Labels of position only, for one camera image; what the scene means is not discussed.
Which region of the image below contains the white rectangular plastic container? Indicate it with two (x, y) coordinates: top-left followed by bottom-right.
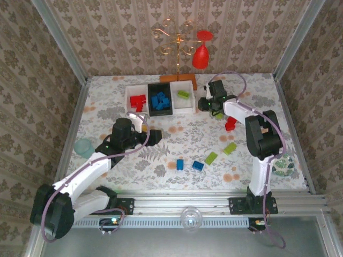
(170, 81), (196, 115)
(125, 85), (150, 115)

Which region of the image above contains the black rectangular plastic container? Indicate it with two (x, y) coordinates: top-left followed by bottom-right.
(147, 82), (174, 117)

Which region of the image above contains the red plastic wine glass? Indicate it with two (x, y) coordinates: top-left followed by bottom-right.
(191, 30), (215, 70)

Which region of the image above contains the floral patterned table cover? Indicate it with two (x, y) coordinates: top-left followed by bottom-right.
(65, 73), (308, 192)

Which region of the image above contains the pale teal plastic cup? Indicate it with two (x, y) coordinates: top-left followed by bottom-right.
(74, 138), (95, 159)

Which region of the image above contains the clear glass dome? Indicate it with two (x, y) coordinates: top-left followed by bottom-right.
(180, 206), (202, 230)

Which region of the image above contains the small controller board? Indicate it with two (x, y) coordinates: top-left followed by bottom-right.
(248, 217), (269, 233)
(99, 217), (121, 233)

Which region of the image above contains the green leaf pattern bowl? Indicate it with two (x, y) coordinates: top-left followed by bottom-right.
(271, 153), (296, 178)

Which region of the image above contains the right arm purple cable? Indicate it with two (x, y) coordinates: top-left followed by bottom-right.
(210, 70), (287, 250)

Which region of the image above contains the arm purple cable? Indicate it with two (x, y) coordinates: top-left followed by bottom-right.
(41, 111), (151, 243)
(210, 70), (287, 250)

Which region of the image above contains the gold wire stand wooden base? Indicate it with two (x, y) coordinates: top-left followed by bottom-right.
(152, 18), (198, 92)

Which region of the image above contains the aluminium side rail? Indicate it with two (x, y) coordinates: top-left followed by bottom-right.
(50, 80), (91, 196)
(273, 73), (317, 193)

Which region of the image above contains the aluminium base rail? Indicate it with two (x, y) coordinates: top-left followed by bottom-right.
(72, 190), (329, 218)

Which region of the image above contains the grey slotted cable duct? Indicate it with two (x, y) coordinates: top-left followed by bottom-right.
(73, 217), (250, 229)

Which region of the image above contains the aluminium frame post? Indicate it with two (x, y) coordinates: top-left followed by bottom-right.
(272, 0), (326, 81)
(31, 0), (89, 85)

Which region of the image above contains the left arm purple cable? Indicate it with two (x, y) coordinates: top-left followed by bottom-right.
(41, 111), (151, 243)

